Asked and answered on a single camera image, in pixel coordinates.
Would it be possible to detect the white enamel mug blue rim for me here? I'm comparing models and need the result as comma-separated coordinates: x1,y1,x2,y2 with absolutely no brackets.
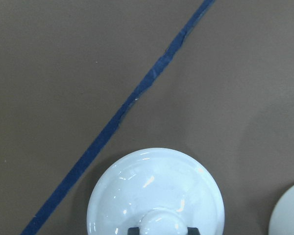
268,185,294,235

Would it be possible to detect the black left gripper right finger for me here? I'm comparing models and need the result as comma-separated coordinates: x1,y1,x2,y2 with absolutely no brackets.
187,227,200,235

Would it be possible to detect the white mug lid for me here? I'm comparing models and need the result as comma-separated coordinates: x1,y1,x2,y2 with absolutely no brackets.
87,148,225,235

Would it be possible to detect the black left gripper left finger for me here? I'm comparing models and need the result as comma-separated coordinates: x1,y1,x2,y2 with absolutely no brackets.
127,227,140,235

